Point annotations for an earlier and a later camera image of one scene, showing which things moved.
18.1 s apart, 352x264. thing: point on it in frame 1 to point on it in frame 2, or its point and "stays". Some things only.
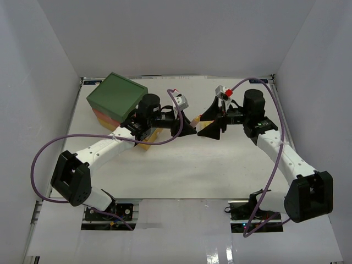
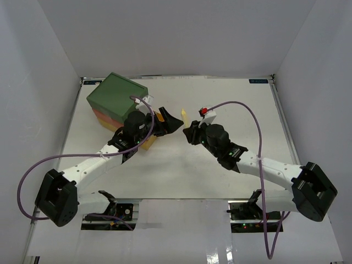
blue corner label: [258, 81] stays
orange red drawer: [98, 114] stays
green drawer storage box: [116, 97] stays
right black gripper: [213, 130] to [192, 132]
